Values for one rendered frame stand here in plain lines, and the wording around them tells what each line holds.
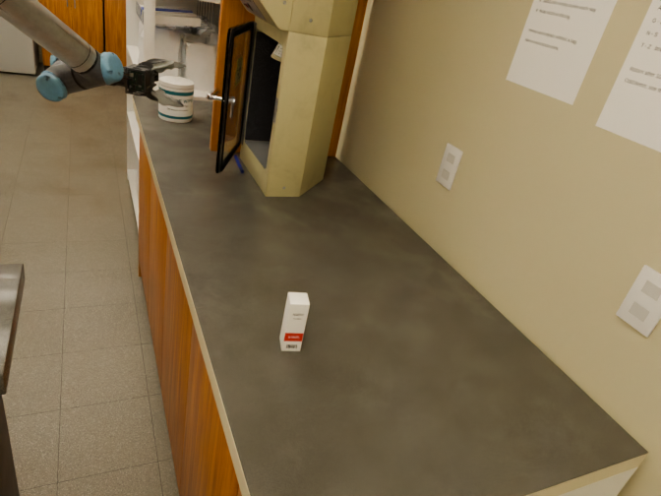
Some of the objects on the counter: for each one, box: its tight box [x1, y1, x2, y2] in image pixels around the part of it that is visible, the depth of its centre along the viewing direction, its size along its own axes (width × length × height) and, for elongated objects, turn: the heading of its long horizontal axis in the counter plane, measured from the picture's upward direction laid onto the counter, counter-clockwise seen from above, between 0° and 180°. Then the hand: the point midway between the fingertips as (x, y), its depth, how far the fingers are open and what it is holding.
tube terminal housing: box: [240, 0, 358, 197], centre depth 150 cm, size 25×32×77 cm
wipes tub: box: [158, 76, 194, 123], centre depth 195 cm, size 13×13×15 cm
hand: (183, 86), depth 143 cm, fingers open, 10 cm apart
